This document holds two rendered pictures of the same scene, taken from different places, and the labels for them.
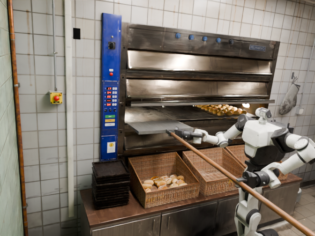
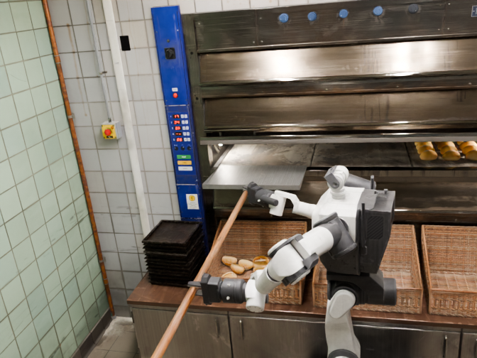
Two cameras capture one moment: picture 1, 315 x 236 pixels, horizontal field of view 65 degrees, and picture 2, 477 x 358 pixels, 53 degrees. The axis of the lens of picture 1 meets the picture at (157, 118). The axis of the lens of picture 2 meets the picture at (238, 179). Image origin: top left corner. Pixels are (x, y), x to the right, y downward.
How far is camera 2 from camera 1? 1.68 m
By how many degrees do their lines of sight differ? 39
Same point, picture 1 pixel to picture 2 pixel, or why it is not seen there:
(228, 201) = (365, 329)
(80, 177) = not seen: hidden behind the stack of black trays
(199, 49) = (335, 35)
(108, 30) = (162, 32)
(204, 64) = (347, 64)
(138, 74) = (221, 91)
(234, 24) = not seen: outside the picture
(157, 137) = not seen: hidden behind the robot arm
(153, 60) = (243, 66)
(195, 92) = (333, 116)
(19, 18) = (62, 35)
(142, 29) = (217, 19)
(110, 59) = (171, 73)
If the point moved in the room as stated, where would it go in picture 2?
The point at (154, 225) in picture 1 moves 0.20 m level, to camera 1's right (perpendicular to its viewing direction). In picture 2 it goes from (216, 327) to (244, 340)
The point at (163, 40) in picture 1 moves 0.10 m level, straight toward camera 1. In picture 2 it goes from (257, 30) to (245, 32)
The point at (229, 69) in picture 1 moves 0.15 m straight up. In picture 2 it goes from (412, 67) to (414, 36)
